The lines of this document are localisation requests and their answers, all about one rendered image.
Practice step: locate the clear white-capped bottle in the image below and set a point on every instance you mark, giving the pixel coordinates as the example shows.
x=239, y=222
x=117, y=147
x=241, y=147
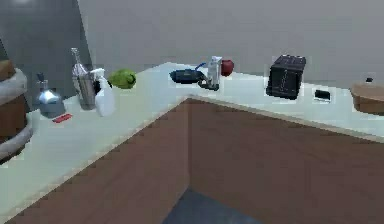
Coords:
x=214, y=71

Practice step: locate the black toaster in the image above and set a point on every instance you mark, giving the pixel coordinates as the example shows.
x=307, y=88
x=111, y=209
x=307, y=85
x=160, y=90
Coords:
x=286, y=77

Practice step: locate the brown kitchen counter cabinet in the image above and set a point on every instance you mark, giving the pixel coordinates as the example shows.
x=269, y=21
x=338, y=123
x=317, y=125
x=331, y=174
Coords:
x=233, y=160

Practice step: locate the red flat card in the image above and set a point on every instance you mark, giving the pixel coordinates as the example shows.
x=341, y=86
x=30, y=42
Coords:
x=62, y=118

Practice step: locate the white spray bottle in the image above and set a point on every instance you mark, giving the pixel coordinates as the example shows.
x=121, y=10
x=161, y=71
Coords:
x=104, y=96

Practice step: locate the black flat phone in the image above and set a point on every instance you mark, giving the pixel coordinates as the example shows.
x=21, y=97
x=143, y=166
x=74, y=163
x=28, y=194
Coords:
x=322, y=95

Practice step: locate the silver round kettle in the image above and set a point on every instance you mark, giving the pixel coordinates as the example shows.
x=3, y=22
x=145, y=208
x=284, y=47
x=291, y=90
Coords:
x=50, y=101

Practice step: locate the dark grey fridge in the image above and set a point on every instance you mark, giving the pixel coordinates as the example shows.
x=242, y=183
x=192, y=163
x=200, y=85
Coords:
x=43, y=46

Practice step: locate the clear glass bottle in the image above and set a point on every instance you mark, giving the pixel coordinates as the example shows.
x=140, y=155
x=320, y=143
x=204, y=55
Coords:
x=77, y=66

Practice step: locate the silver metal cup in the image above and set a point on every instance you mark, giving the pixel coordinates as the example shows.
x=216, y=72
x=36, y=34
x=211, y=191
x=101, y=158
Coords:
x=86, y=90

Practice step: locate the red apple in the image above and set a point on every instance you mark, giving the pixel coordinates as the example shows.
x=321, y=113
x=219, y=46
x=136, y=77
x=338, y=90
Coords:
x=227, y=67

